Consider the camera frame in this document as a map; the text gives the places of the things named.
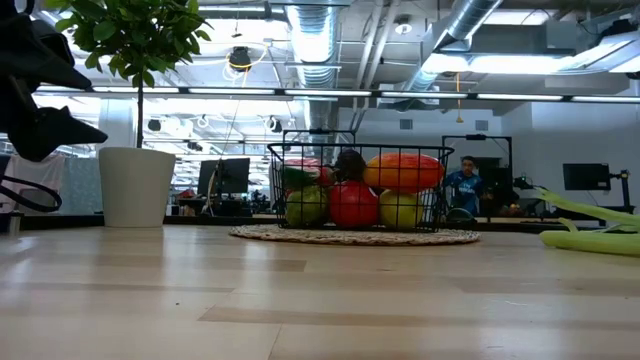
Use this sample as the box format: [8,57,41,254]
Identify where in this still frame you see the black ceiling camera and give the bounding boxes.
[228,45,253,73]

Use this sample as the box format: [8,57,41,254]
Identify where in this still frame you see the round silver ceiling duct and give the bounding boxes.
[288,5,342,90]

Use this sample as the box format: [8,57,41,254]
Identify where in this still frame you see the watermelon slice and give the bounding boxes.
[281,158,335,192]

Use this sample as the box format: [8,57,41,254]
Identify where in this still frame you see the green celery stalk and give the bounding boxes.
[533,185,640,258]

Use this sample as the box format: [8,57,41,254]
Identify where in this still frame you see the black metal frame stand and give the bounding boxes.
[441,133,514,201]

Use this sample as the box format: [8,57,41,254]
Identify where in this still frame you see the black monitor on arm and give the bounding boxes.
[562,162,613,192]

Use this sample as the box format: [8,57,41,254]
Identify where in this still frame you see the black wire basket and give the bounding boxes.
[266,141,456,234]

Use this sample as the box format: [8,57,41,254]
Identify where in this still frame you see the green speckled pear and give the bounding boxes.
[285,185,331,229]

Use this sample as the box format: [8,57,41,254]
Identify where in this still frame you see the round woven placemat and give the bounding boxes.
[228,223,481,247]

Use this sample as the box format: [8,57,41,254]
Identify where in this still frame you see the person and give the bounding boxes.
[441,155,495,217]

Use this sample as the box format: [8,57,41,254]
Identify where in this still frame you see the yellow-green pear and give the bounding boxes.
[378,189,425,231]

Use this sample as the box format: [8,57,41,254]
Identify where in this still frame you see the round red fruit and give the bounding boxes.
[328,180,381,230]

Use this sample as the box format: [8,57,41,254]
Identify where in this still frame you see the pale pink cloth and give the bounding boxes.
[1,152,67,214]

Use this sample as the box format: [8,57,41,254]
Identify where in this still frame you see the slanted silver ceiling duct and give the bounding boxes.
[399,0,505,94]

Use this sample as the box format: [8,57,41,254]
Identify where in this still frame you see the white plant pot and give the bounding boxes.
[97,146,178,229]

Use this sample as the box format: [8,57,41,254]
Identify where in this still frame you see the black aluminium table frame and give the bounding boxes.
[0,212,640,235]

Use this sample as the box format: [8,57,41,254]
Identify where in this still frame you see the dark green dome object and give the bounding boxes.
[445,206,478,225]

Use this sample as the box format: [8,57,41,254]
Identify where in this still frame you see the green leafy plant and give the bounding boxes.
[43,0,214,150]

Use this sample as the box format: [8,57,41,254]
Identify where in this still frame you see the black computer monitor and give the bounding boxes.
[196,157,251,197]

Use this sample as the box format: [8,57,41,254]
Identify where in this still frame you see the orange red mango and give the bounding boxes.
[362,152,446,195]

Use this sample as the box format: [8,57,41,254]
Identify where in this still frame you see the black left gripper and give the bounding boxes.
[0,17,110,163]

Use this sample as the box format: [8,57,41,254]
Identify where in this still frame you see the yellow hanging cord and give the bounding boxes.
[453,72,464,124]

